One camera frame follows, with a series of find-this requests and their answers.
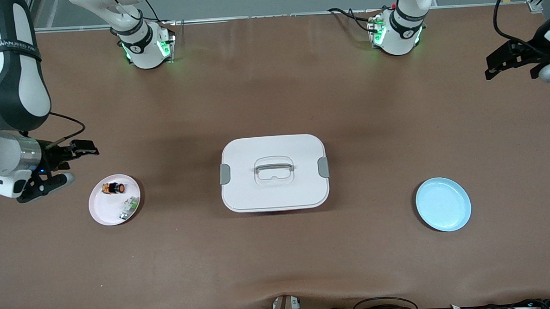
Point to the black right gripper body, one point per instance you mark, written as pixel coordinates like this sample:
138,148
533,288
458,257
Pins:
51,157

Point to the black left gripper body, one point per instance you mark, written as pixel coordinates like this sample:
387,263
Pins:
526,52

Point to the orange push button switch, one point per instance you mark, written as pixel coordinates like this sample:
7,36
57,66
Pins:
118,188

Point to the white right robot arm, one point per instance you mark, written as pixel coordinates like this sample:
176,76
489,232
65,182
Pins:
17,91

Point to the pink round plate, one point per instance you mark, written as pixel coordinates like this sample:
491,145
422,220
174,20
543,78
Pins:
105,210

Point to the small green white component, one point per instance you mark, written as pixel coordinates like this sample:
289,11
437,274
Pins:
129,208

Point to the light blue round plate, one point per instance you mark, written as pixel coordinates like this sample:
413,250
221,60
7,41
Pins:
444,205

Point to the white lidded storage box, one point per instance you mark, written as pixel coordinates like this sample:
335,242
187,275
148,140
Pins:
276,191

